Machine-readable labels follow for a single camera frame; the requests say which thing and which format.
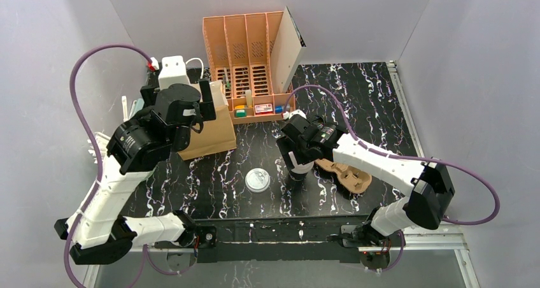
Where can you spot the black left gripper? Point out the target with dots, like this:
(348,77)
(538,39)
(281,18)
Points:
(206,104)

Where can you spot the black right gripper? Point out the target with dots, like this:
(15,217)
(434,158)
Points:
(293,151)

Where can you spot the black paper coffee cup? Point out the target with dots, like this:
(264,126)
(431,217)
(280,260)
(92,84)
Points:
(297,177)

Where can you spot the brown paper takeout bag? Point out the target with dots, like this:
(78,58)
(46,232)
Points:
(217,135)

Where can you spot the white plastic cup lid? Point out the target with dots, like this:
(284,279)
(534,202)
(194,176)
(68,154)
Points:
(257,180)

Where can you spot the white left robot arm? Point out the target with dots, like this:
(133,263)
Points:
(97,233)

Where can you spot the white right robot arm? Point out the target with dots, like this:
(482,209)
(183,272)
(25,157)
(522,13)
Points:
(426,186)

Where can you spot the teal eraser case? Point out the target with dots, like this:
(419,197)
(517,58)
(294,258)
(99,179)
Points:
(135,107)

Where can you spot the red white staples box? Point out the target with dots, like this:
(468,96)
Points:
(263,109)

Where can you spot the green small box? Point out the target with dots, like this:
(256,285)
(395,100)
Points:
(240,113)

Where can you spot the white board panel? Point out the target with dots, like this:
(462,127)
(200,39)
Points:
(286,54)

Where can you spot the orange desktop file organizer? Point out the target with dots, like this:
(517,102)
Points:
(238,49)

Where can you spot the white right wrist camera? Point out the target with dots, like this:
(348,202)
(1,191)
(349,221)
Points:
(294,115)

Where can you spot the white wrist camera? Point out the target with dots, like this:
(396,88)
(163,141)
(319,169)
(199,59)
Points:
(294,115)
(170,70)

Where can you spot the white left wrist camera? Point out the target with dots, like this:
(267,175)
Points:
(170,70)

